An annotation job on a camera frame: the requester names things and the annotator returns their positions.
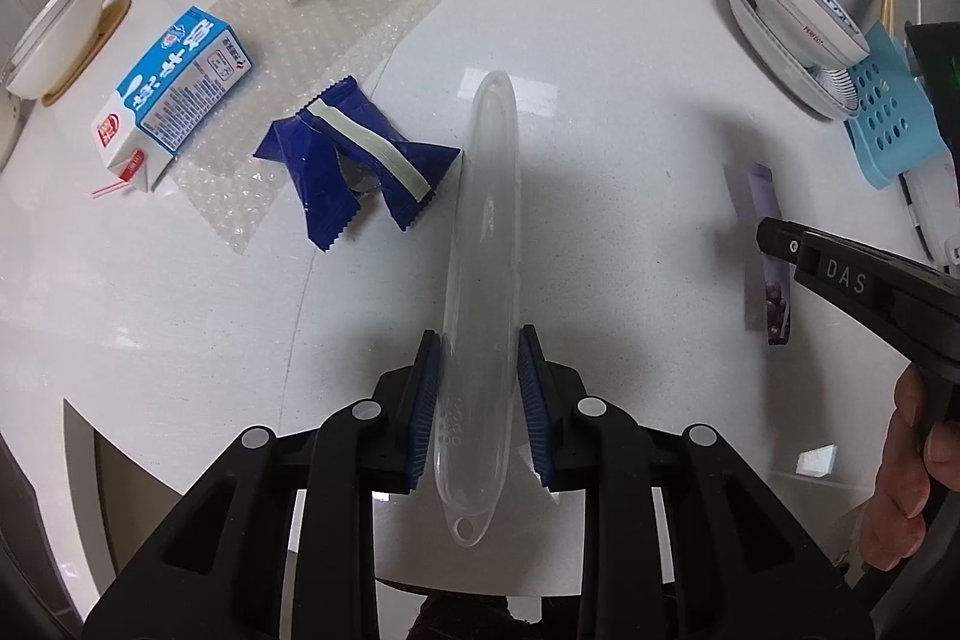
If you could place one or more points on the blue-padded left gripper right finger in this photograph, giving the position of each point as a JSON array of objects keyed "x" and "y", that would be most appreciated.
[{"x": 534, "y": 384}]

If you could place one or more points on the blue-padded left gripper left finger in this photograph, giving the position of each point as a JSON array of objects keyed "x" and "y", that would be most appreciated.
[{"x": 424, "y": 381}]

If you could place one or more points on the purple snack wrapper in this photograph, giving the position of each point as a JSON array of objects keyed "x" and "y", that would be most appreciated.
[{"x": 766, "y": 281}]

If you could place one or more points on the blue snack wrapper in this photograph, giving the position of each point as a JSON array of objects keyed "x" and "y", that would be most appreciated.
[{"x": 339, "y": 148}]

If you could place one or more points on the clear bubble wrap sheet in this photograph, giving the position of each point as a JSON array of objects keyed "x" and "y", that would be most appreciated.
[{"x": 298, "y": 49}]

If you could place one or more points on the blue white milk carton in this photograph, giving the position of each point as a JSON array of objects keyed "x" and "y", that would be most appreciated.
[{"x": 164, "y": 98}]

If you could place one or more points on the right human hand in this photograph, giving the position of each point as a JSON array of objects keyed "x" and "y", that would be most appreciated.
[{"x": 892, "y": 528}]

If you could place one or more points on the light blue utensil holder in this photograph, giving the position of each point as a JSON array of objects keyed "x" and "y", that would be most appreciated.
[{"x": 893, "y": 128}]

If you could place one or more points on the blue patterned plate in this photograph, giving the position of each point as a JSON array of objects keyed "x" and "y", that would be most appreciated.
[{"x": 830, "y": 94}]

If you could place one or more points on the blue patterned white bowl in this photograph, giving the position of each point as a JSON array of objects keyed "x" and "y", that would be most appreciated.
[{"x": 819, "y": 33}]

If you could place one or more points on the round wooden coaster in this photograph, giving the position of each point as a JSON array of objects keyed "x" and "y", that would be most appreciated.
[{"x": 111, "y": 18}]

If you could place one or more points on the white stacked bowls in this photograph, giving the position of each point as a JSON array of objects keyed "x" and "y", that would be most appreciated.
[{"x": 52, "y": 47}]

